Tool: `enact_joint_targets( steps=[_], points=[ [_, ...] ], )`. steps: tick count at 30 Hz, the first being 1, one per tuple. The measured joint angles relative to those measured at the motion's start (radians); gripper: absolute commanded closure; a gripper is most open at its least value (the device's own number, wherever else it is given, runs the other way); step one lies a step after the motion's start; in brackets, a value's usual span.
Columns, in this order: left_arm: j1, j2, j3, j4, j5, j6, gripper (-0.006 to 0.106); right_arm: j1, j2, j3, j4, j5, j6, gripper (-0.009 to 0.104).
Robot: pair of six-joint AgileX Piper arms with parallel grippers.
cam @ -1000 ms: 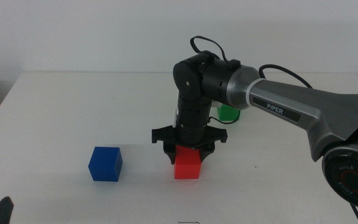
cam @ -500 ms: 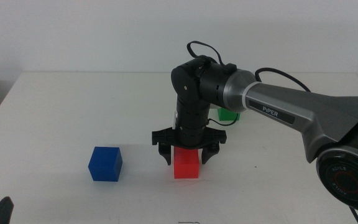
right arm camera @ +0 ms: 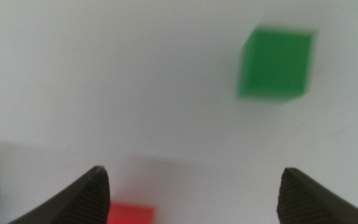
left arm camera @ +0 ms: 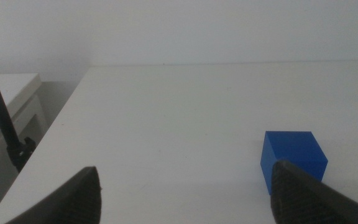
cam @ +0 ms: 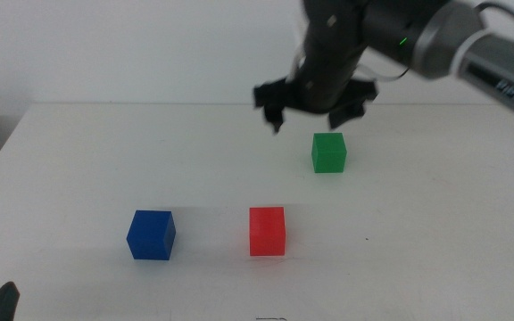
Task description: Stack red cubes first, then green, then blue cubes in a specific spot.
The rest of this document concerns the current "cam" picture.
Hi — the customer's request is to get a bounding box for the red cube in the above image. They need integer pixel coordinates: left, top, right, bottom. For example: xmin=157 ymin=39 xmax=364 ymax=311
xmin=248 ymin=206 xmax=286 ymax=258

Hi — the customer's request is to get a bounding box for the blue cube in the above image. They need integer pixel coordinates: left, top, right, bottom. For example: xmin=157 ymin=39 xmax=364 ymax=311
xmin=126 ymin=210 xmax=177 ymax=261

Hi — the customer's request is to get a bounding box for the green cube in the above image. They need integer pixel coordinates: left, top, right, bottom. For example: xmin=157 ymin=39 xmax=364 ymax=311
xmin=311 ymin=132 xmax=348 ymax=174

